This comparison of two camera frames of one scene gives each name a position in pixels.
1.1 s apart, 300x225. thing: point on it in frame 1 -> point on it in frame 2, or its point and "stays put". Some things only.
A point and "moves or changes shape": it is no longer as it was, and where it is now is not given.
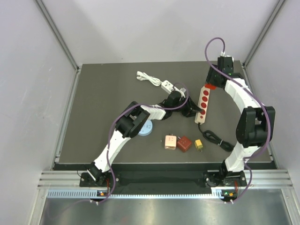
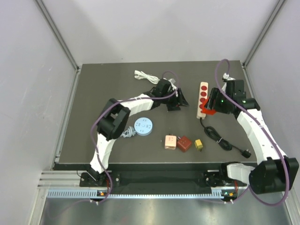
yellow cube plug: x=198 y=144 stays put
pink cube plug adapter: x=170 y=142 stays put
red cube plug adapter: x=210 y=86 -> x=211 y=112
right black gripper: x=210 y=79 -> x=214 y=94
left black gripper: x=190 y=108 -> x=178 y=101
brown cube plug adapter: x=184 y=144 stays put
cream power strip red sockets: x=203 y=103 moves or changes shape
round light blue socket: x=147 y=128 stays put
